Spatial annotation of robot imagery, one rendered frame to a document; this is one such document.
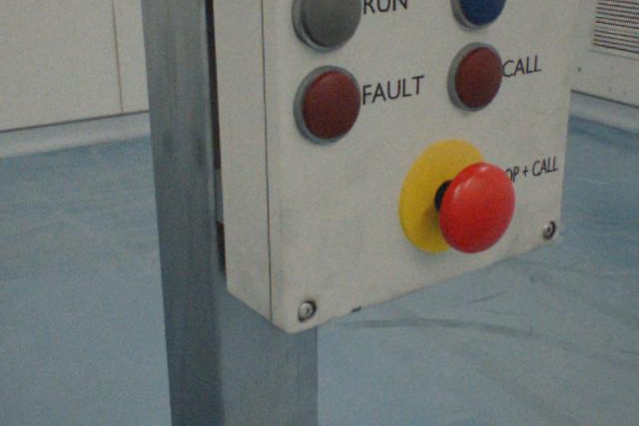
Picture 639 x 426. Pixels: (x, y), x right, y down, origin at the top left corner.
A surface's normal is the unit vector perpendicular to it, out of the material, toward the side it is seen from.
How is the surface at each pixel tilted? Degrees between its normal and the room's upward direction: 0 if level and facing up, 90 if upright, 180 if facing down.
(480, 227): 94
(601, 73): 90
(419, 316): 0
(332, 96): 87
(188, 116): 90
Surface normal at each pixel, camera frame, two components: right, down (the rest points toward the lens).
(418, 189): 0.58, 0.25
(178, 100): -0.81, 0.20
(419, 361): -0.01, -0.95
